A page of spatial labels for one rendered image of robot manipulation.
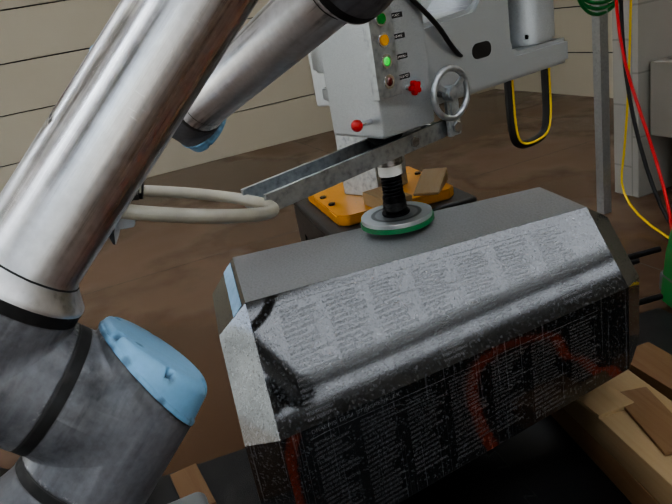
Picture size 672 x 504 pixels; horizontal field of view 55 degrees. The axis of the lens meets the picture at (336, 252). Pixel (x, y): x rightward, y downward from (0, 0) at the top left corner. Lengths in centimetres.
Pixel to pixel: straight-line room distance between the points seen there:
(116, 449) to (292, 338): 93
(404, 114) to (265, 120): 636
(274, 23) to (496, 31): 125
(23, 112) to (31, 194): 709
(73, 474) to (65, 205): 28
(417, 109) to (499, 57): 38
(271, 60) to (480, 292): 100
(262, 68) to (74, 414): 52
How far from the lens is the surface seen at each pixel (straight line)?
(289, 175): 175
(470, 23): 198
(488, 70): 204
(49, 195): 68
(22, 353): 71
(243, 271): 185
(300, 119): 823
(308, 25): 86
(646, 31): 451
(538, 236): 187
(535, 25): 225
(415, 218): 187
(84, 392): 73
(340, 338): 163
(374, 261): 174
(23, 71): 770
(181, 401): 75
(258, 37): 93
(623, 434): 214
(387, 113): 174
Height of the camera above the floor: 153
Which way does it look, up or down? 21 degrees down
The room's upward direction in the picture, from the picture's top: 10 degrees counter-clockwise
